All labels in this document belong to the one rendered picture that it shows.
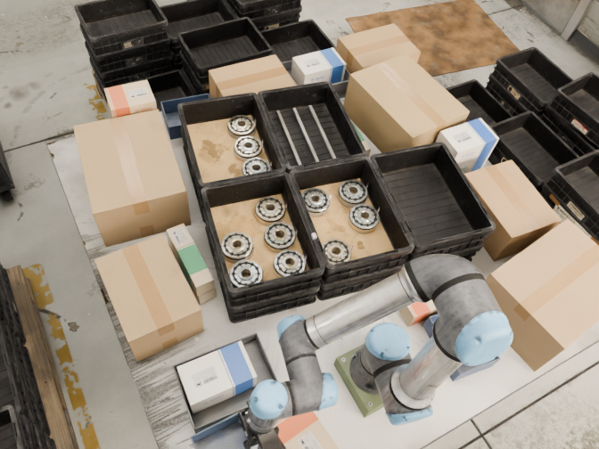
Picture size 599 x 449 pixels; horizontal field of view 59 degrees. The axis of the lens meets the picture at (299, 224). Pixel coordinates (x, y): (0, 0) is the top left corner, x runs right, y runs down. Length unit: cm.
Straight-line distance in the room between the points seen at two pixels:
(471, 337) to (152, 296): 95
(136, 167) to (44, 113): 167
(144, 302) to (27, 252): 134
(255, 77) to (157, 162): 60
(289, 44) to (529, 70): 141
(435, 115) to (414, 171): 26
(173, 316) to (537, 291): 111
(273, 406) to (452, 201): 112
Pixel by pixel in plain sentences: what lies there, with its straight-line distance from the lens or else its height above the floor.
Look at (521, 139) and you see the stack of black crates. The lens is 305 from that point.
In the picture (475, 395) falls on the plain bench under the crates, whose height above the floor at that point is 70.
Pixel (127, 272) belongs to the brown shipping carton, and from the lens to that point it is 170.
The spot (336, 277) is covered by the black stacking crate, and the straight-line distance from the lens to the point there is 170.
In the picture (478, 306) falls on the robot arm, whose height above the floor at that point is 141.
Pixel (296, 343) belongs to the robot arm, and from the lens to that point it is 125.
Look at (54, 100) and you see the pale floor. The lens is 356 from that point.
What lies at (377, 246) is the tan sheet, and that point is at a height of 83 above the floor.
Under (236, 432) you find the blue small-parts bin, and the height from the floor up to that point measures 79.
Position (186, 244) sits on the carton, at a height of 82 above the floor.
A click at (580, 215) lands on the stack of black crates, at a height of 51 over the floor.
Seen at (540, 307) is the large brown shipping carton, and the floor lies 90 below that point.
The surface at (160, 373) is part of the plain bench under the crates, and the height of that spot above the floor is 70.
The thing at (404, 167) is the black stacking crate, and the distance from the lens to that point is 203.
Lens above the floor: 231
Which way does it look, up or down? 55 degrees down
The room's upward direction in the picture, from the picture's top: 9 degrees clockwise
